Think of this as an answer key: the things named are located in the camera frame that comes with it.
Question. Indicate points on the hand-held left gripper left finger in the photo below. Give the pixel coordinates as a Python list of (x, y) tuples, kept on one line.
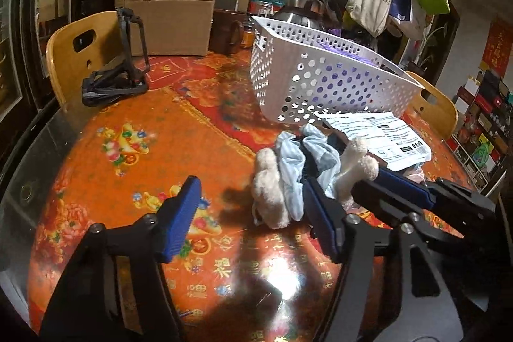
[(182, 213)]

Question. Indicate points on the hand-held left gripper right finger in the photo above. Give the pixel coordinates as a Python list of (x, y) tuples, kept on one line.
[(320, 217)]

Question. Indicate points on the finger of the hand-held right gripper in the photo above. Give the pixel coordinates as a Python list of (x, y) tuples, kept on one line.
[(380, 205), (404, 185)]

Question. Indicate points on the white fluffy scrunchie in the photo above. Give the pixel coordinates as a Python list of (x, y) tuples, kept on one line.
[(358, 165), (268, 189)]

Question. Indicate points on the light blue scrunchie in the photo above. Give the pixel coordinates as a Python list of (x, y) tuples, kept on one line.
[(290, 173)]

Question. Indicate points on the plastic packet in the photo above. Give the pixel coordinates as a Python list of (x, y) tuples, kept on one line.
[(384, 133)]

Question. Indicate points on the white perforated plastic basket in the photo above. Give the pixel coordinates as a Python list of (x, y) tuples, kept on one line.
[(320, 73)]

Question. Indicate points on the red floral tablecloth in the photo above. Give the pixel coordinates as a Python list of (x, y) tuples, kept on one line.
[(140, 165)]

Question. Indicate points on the wooden chair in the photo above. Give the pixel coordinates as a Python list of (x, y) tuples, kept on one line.
[(441, 117), (64, 53)]

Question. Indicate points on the shelf with boxes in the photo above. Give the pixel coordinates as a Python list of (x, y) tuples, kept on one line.
[(485, 117)]

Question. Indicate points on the potted plant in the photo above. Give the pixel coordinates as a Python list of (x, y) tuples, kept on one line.
[(429, 49)]

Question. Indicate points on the black folding phone stand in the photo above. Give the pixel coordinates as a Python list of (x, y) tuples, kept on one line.
[(120, 83)]

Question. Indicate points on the brown mug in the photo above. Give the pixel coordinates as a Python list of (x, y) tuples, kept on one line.
[(222, 31)]

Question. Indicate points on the open cardboard box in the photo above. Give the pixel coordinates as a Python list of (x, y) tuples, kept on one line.
[(168, 25)]

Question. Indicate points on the small orange jar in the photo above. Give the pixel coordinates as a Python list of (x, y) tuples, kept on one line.
[(247, 35)]

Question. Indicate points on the dark wooden mirror cabinet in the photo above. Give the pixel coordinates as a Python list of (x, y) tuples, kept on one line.
[(20, 25)]

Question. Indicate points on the red wall poster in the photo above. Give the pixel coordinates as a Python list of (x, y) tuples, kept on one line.
[(497, 49)]

